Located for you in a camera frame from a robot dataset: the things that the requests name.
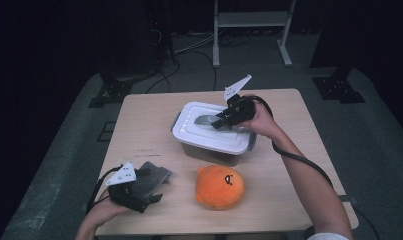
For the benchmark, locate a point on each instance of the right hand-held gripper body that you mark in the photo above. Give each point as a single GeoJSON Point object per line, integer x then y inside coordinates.
{"type": "Point", "coordinates": [240, 110]}

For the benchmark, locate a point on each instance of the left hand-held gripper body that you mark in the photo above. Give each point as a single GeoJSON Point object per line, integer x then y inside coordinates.
{"type": "Point", "coordinates": [125, 196]}

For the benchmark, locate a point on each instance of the brown translucent storage box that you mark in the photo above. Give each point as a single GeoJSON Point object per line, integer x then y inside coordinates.
{"type": "Point", "coordinates": [209, 156]}

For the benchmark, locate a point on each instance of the orange plush toy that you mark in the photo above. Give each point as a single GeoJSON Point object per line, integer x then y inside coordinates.
{"type": "Point", "coordinates": [215, 190]}

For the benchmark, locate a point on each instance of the person's right hand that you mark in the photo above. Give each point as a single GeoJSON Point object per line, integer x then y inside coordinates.
{"type": "Point", "coordinates": [262, 123]}

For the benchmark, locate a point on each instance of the person's left hand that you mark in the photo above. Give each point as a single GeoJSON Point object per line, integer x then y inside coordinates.
{"type": "Point", "coordinates": [100, 213]}

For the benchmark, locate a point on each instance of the black stand base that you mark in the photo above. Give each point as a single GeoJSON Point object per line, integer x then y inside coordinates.
{"type": "Point", "coordinates": [112, 95]}
{"type": "Point", "coordinates": [339, 90]}

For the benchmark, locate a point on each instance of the white metal stand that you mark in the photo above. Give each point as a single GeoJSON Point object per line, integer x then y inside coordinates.
{"type": "Point", "coordinates": [252, 18]}

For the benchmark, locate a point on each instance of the black tape strip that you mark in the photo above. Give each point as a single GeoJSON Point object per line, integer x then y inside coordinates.
{"type": "Point", "coordinates": [350, 199]}

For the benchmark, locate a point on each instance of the person's white shirt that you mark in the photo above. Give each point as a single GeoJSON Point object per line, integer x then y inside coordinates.
{"type": "Point", "coordinates": [327, 236]}

